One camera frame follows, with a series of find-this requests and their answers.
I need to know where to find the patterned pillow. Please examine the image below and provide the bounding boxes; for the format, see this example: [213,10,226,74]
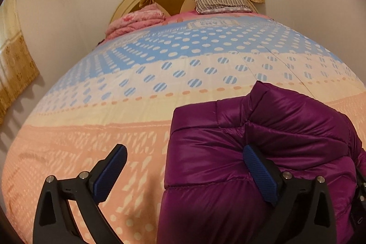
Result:
[190,0,252,14]

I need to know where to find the folded pink blanket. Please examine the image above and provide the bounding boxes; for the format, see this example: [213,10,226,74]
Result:
[105,2,166,40]

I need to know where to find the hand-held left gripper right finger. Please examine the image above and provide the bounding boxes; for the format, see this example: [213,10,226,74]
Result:
[243,145,338,244]

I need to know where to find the purple puffer jacket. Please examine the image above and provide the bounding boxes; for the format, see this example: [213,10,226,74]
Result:
[157,80,366,244]

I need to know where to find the polka dot quilt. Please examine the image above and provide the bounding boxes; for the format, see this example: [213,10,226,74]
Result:
[0,12,366,244]

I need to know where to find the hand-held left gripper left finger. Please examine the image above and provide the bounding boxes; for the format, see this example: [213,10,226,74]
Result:
[33,143,128,244]

